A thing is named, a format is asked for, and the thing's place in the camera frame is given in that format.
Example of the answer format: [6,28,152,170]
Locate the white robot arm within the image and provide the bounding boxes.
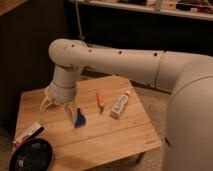
[41,39,213,171]

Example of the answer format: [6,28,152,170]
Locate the orange marker pen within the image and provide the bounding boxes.
[96,91,105,114]

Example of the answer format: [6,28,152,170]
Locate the blue plastic scoop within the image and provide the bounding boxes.
[74,108,86,128]

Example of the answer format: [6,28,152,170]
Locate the black ceramic bowl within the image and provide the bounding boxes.
[9,138,53,171]

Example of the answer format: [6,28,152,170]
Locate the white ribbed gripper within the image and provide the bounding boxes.
[40,83,76,122]

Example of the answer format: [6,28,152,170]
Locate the wooden low table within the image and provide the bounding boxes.
[16,76,161,171]

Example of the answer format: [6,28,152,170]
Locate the white and black box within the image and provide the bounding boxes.
[13,122,44,146]

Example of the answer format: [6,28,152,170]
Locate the grey metal shelf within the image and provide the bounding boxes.
[68,0,213,37]

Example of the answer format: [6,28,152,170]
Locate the white glue tube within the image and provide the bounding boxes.
[111,91,130,119]

